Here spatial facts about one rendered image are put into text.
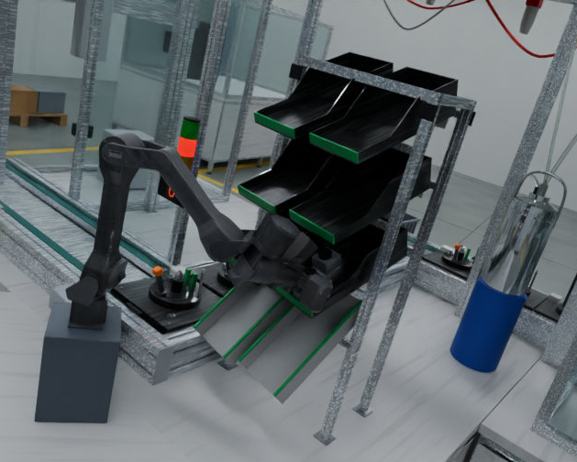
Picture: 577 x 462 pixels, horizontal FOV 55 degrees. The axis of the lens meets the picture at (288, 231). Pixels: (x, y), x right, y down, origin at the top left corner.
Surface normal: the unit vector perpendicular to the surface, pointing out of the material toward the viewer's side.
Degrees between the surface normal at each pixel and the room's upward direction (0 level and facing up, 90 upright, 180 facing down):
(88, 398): 90
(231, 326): 45
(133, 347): 90
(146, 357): 90
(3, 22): 90
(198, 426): 0
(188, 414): 0
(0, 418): 0
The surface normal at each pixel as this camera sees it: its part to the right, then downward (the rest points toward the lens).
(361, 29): -0.49, 0.17
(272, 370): -0.36, -0.62
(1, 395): 0.24, -0.92
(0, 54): 0.75, 0.39
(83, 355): 0.25, 0.38
